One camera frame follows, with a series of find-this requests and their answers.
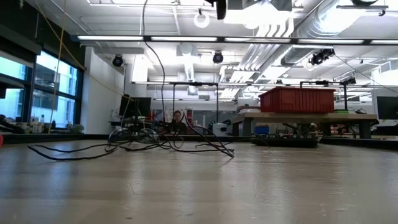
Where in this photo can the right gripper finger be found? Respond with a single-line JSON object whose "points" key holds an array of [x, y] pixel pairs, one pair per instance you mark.
{"points": [[221, 9]]}

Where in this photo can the white ceiling unit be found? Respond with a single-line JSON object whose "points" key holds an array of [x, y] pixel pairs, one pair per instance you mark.
{"points": [[248, 12]]}

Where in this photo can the long ceiling light strip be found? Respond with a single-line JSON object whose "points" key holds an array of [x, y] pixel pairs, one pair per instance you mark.
{"points": [[248, 40], [109, 38], [183, 39], [385, 42], [329, 41]]}

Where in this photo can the person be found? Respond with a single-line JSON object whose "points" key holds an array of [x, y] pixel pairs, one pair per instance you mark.
{"points": [[177, 117]]}

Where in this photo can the red ribbed plastic bin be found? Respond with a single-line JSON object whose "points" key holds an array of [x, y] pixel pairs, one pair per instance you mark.
{"points": [[295, 101]]}

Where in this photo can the white machine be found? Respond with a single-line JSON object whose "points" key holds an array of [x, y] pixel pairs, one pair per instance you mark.
{"points": [[220, 129]]}

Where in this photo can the black monitor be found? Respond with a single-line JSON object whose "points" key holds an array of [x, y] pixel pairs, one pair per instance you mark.
{"points": [[388, 107], [135, 106]]}

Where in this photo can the wooden top rolling workbench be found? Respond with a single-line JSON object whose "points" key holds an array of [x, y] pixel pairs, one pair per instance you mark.
{"points": [[311, 117]]}

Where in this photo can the black keypad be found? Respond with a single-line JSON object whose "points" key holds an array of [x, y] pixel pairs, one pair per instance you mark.
{"points": [[280, 143]]}

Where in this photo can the clear safety glasses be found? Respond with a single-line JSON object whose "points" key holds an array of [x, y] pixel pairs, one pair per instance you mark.
{"points": [[119, 134]]}

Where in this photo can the large window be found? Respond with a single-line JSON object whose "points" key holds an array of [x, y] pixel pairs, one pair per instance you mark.
{"points": [[53, 77]]}

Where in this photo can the round black ceiling camera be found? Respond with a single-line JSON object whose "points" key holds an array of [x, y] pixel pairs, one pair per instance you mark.
{"points": [[117, 61], [218, 58]]}

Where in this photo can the black metal rack frame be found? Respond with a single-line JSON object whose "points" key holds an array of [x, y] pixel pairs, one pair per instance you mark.
{"points": [[192, 84]]}

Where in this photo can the silver ventilation duct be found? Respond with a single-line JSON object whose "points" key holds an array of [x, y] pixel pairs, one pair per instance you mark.
{"points": [[295, 56]]}

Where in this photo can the black ceiling camera rig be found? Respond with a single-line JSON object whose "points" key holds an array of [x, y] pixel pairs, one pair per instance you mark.
{"points": [[320, 57]]}

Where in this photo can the black camera stand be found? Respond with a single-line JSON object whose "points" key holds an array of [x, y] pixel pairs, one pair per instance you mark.
{"points": [[345, 96]]}

